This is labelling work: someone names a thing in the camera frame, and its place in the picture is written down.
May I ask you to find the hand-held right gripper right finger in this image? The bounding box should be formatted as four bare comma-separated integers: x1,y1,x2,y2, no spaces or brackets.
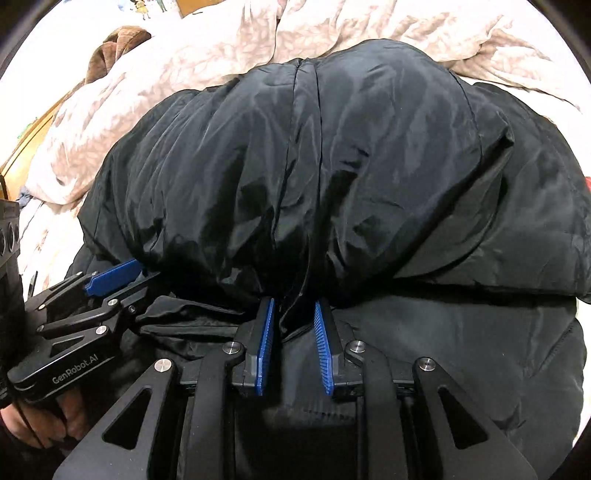
314,299,539,480

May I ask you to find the wall poster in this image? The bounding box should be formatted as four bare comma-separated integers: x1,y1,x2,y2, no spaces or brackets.
115,0,182,20

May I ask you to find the beige patterned duvet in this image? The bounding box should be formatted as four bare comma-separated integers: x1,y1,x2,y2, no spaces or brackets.
23,0,583,206

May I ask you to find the brown plush blanket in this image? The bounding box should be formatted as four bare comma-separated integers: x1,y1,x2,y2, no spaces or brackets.
83,28,153,88

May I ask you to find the black puffer jacket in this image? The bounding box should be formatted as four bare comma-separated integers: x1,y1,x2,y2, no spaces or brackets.
65,39,591,480

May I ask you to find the person's left hand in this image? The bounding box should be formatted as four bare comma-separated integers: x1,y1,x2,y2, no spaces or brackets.
0,391,92,452

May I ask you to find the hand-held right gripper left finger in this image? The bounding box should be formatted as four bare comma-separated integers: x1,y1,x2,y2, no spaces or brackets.
53,298,278,480

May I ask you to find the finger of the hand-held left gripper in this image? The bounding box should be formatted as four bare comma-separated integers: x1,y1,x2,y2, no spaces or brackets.
36,274,160,339
25,258,161,320

